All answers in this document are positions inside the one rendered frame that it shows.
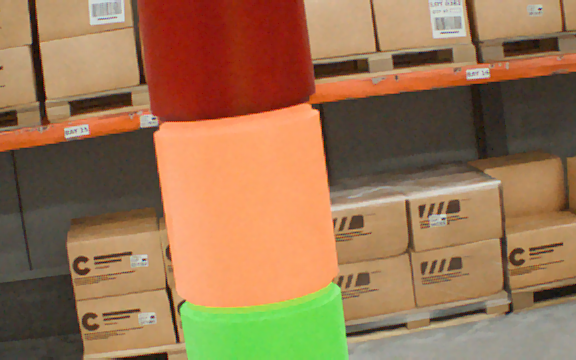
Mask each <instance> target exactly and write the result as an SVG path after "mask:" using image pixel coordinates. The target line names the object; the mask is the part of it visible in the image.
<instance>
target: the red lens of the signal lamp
mask: <svg viewBox="0 0 576 360"><path fill-rule="evenodd" d="M137 3H138V10H139V17H140V24H141V31H142V32H141V39H142V46H143V53H144V60H145V68H146V75H147V82H148V89H147V90H149V92H148V97H149V104H150V112H151V115H152V116H157V117H159V120H160V121H162V122H197V121H208V120H219V119H229V117H237V116H244V115H251V114H259V113H264V112H271V111H276V110H282V109H286V108H291V107H296V105H299V104H303V103H305V102H307V101H310V99H311V98H310V96H312V95H314V94H315V93H316V86H315V78H314V69H313V61H312V52H311V49H310V44H309V36H308V27H307V19H306V11H305V3H304V0H137Z"/></svg>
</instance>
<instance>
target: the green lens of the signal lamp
mask: <svg viewBox="0 0 576 360"><path fill-rule="evenodd" d="M179 311H181V318H182V325H183V333H184V340H185V347H186V348H187V353H188V360H348V353H347V345H348V344H346V340H347V335H346V327H345V319H344V311H343V302H342V294H341V287H338V286H337V285H336V284H335V283H333V282H332V281H331V282H330V283H329V284H328V285H327V286H325V287H322V289H320V290H318V291H316V292H314V293H311V294H307V295H304V296H301V297H298V298H293V299H289V300H284V301H279V302H273V303H267V304H260V305H249V306H238V307H210V306H202V305H195V304H192V303H190V302H188V301H186V303H185V304H183V306H182V308H181V310H179Z"/></svg>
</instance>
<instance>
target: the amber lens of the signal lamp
mask: <svg viewBox="0 0 576 360"><path fill-rule="evenodd" d="M154 140H155V148H156V155H157V163H158V170H159V178H160V185H161V193H162V196H163V200H164V208H165V215H166V223H167V230H168V237H169V244H170V252H171V259H172V265H173V267H174V274H175V281H176V289H177V292H178V294H179V296H181V297H185V298H186V299H187V301H188V302H190V303H192V304H195V305H202V306H210V307H238V306H249V305H260V304H267V303H273V302H279V301H284V300H289V299H293V298H298V297H301V296H304V295H307V294H311V293H314V292H316V291H318V290H320V289H322V287H325V286H327V285H328V284H329V283H330V282H331V281H332V279H333V278H334V277H335V276H336V275H337V273H338V270H339V268H338V260H336V259H337V251H335V243H334V234H333V225H332V217H331V208H330V199H329V191H328V182H327V174H326V165H325V156H324V148H323V138H322V129H320V121H319V112H318V111H316V110H312V107H311V106H310V104H306V103H303V104H299V105H296V107H291V108H286V109H282V110H276V111H271V112H264V113H259V114H251V115H244V116H237V117H229V119H219V120H208V121H197V122H166V123H163V124H162V125H160V131H156V132H155V133H154Z"/></svg>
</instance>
